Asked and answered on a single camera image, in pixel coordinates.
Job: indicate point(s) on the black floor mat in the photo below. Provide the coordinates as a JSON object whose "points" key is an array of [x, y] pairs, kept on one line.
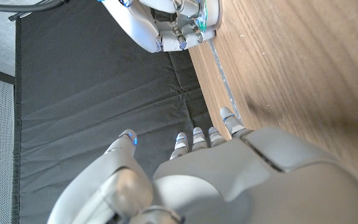
{"points": [[89, 93]]}

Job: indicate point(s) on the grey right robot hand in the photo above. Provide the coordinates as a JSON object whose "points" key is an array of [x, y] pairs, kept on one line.
{"points": [[135, 21]]}

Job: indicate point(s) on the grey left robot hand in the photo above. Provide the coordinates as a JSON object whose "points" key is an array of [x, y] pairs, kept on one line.
{"points": [[228, 180]]}

